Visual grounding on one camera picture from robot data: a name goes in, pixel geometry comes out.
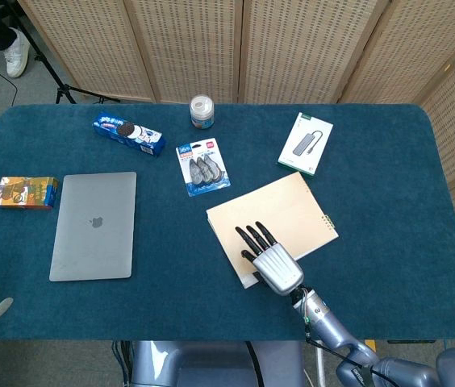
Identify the white green USB hub box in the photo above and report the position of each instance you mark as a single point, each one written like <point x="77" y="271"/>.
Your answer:
<point x="306" y="143"/>

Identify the blue Oreo cookie box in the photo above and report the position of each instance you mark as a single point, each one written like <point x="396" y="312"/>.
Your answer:
<point x="128" y="135"/>

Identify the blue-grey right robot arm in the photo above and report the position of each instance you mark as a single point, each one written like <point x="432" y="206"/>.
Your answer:
<point x="332" y="322"/>

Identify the small yellow orange box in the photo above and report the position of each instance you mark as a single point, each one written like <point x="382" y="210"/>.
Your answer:
<point x="26" y="192"/>

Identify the black tripod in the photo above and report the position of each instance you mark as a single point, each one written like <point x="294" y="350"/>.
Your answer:
<point x="56" y="76"/>

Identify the cream spiral-bound notebook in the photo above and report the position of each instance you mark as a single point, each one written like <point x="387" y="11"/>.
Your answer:
<point x="276" y="205"/>

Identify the correction tape blister pack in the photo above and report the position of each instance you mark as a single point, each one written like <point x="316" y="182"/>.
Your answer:
<point x="203" y="167"/>

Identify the white sneaker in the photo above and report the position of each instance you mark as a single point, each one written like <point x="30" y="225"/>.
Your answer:
<point x="17" y="54"/>

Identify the glass jar with white lid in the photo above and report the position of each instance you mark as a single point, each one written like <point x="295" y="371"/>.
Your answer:
<point x="202" y="111"/>

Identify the teal table cloth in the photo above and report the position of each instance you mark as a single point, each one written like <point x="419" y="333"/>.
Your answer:
<point x="393" y="201"/>

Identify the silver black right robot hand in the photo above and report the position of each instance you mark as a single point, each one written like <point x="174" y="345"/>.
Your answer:
<point x="278" y="268"/>

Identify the grey closed laptop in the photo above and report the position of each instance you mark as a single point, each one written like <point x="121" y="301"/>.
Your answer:
<point x="94" y="225"/>

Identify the blue-grey robot torso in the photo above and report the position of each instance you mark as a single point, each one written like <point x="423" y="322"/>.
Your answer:
<point x="211" y="364"/>

